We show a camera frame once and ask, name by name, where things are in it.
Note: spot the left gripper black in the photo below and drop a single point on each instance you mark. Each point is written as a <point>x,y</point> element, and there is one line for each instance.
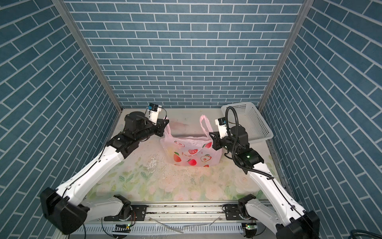
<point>164,124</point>

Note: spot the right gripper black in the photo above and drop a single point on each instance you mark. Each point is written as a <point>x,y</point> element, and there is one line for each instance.
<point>216,137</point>

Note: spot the pink plastic fruit bag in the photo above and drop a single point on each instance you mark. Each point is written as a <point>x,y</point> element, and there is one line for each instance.
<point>191,151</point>

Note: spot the white plastic mesh basket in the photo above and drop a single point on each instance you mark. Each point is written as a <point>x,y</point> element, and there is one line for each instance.
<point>251,119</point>

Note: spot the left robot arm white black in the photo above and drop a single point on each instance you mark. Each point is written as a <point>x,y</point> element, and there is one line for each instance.
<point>77,187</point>

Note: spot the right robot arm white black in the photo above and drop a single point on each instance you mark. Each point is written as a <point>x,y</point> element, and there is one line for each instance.
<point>288,219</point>

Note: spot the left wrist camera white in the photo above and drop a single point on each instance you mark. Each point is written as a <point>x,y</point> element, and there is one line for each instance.
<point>154,111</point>

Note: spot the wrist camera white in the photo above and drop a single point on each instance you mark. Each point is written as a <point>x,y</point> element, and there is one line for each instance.
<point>222,127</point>
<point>154,111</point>

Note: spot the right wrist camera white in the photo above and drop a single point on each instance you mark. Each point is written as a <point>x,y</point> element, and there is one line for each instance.
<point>222,127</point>

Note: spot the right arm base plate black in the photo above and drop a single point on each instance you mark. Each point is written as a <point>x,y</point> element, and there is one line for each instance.
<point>233,212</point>

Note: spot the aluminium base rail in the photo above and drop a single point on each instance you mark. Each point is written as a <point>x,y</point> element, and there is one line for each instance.
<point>185,212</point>

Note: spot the white slotted cable duct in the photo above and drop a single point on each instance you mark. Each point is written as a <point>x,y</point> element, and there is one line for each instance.
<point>152,229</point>

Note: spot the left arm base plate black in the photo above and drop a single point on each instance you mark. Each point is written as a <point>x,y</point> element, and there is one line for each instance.
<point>133,214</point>

